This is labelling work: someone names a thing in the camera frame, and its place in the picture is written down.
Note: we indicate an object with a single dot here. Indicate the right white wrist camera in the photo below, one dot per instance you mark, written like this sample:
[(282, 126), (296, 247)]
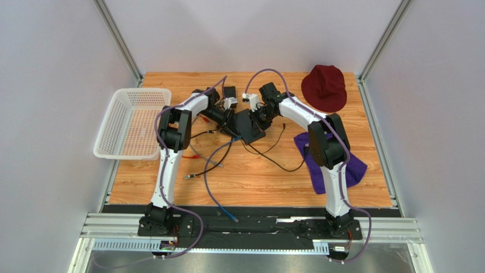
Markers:
[(252, 99)]

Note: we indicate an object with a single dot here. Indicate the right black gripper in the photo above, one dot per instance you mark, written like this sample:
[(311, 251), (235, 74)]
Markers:
[(256, 118)]

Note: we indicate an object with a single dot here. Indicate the aluminium frame rail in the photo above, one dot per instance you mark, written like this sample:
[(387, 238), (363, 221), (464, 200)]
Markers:
[(109, 232)]

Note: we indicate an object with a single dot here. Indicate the dark grey network switch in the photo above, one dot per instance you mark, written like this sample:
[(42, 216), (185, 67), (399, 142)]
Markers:
[(243, 126)]

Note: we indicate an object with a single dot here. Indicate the black power adapter brick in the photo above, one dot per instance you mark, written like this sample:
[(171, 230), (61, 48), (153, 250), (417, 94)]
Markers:
[(229, 92)]

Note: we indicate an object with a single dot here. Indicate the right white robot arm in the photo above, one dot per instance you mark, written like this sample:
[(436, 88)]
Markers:
[(328, 144)]

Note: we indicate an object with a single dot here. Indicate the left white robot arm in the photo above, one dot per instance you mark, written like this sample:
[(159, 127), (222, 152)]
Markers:
[(173, 126)]

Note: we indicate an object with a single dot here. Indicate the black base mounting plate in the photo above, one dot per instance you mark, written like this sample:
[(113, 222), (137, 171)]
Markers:
[(252, 228)]

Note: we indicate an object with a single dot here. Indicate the white plastic perforated basket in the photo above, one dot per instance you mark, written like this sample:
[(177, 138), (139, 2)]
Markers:
[(127, 130)]

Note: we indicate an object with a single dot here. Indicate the dark red bucket hat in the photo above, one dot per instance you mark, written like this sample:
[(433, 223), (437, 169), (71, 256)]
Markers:
[(324, 88)]

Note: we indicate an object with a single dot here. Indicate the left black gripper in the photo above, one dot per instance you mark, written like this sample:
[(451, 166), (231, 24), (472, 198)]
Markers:
[(229, 118)]

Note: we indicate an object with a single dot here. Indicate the purple cloth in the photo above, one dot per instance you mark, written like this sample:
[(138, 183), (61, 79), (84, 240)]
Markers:
[(355, 168)]

